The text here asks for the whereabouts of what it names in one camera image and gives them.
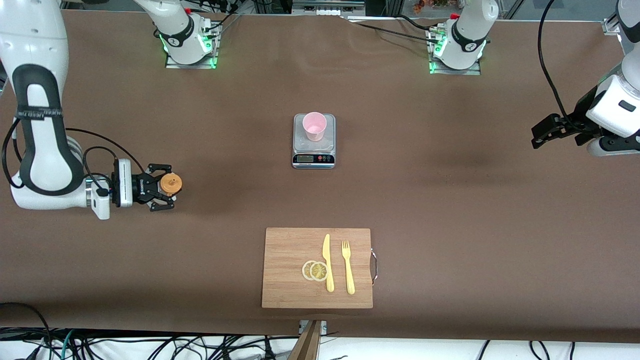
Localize translucent sauce bottle orange cap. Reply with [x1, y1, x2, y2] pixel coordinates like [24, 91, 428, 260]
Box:
[159, 172, 183, 197]

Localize pink plastic cup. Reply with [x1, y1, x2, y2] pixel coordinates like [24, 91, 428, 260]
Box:
[302, 112, 328, 142]

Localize wooden cutting board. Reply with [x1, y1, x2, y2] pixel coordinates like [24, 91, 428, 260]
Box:
[261, 227, 378, 309]

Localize brown table cover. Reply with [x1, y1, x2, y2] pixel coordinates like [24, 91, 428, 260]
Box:
[0, 9, 640, 345]

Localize silver digital kitchen scale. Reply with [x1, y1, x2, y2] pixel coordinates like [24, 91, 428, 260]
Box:
[292, 113, 336, 170]

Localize yellow plastic knife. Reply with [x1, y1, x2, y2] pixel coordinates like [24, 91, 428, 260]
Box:
[322, 234, 335, 293]

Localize yellow plastic fork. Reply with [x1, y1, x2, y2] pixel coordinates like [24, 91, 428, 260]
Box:
[341, 240, 356, 295]

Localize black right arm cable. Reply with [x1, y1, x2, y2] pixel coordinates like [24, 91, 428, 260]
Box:
[1, 120, 147, 199]

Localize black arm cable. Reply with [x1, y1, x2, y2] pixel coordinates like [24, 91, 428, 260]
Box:
[537, 0, 572, 119]
[1, 120, 147, 199]

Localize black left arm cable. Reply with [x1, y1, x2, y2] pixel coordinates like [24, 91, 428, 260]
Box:
[537, 0, 572, 119]

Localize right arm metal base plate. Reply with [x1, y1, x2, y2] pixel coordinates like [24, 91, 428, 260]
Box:
[165, 20, 219, 70]

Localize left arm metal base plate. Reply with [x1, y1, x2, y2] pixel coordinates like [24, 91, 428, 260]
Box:
[428, 25, 482, 76]

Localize teal floor cable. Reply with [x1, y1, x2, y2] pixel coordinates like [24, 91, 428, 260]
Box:
[59, 329, 77, 360]

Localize black cable on table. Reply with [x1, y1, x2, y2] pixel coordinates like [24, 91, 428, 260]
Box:
[345, 15, 443, 46]

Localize wooden post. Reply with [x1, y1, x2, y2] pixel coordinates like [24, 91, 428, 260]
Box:
[289, 320, 322, 360]

